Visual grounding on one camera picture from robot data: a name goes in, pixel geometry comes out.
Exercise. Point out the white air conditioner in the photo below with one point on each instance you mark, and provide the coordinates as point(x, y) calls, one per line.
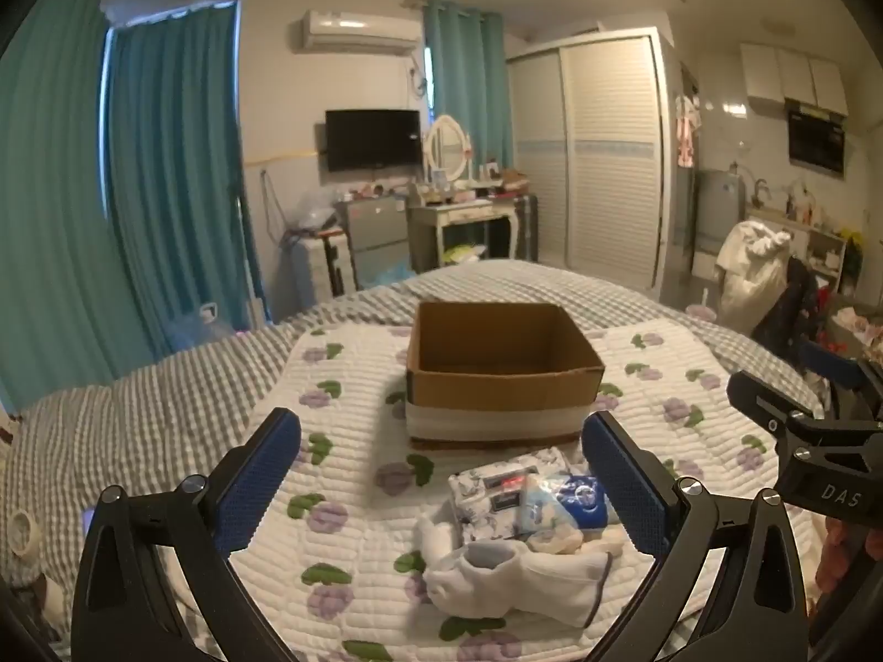
point(362, 31)

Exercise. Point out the white oval mirror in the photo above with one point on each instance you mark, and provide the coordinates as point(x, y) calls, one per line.
point(447, 146)

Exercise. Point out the white drawer unit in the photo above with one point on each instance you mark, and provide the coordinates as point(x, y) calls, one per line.
point(314, 269)

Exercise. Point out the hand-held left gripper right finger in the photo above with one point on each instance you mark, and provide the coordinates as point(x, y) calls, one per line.
point(624, 489)

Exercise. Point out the pink hanging clothes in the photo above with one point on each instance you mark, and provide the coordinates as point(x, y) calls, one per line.
point(686, 131)

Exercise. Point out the narrow teal curtain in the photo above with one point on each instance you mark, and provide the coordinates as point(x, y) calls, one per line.
point(469, 76)

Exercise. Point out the brown cardboard box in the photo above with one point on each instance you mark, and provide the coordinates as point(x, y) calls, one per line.
point(503, 386)

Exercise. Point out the white open shelf unit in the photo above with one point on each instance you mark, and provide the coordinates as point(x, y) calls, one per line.
point(824, 248)

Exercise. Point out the dark suitcase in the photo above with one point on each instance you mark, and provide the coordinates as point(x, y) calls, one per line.
point(525, 227)

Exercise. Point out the white garment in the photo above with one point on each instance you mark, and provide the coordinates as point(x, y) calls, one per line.
point(752, 276)

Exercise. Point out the white floral quilted blanket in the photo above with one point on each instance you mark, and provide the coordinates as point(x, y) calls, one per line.
point(345, 441)

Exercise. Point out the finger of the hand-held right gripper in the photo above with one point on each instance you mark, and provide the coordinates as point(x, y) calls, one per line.
point(762, 400)
point(835, 363)

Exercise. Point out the teal window curtain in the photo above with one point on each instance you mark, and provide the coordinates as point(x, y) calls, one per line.
point(179, 165)

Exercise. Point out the small white sock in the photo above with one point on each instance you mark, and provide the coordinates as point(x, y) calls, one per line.
point(436, 539)

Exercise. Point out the wide teal curtain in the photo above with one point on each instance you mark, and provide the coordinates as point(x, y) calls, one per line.
point(55, 220)

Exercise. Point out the grey mini fridge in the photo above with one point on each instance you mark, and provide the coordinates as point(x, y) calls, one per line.
point(372, 234)

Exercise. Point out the person's right hand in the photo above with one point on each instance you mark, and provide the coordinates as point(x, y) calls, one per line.
point(848, 555)

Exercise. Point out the white plastic bag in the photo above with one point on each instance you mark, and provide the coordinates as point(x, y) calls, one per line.
point(314, 210)

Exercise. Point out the floral tissue packet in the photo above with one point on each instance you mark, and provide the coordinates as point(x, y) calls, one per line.
point(490, 496)

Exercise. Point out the dark jacket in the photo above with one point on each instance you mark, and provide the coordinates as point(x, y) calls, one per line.
point(786, 317)

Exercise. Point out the white wall cabinets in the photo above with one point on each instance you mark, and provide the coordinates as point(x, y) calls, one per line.
point(793, 76)

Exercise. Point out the black wall television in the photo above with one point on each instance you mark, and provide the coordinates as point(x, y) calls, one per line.
point(372, 140)

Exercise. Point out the white sliding door wardrobe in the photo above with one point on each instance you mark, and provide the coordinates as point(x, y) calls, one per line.
point(600, 158)

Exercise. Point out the blue white plastic packet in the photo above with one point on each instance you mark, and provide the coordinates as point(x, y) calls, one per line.
point(579, 500)

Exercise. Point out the black range hood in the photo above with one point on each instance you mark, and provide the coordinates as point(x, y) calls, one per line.
point(817, 141)

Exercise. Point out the tape roll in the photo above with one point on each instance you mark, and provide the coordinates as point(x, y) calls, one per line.
point(22, 532)

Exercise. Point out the grey refrigerator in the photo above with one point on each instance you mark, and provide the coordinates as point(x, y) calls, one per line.
point(717, 210)

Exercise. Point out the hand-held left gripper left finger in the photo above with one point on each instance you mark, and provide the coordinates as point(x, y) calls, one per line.
point(259, 483)

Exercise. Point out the white dressing table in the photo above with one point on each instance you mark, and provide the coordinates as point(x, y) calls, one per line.
point(469, 215)

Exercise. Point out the blue plastic bag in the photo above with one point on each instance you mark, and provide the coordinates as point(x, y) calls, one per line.
point(386, 276)

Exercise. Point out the cream cloth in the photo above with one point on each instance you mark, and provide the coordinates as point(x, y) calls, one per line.
point(600, 543)

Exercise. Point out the white sock with grey trim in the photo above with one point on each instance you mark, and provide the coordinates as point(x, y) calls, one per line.
point(538, 583)

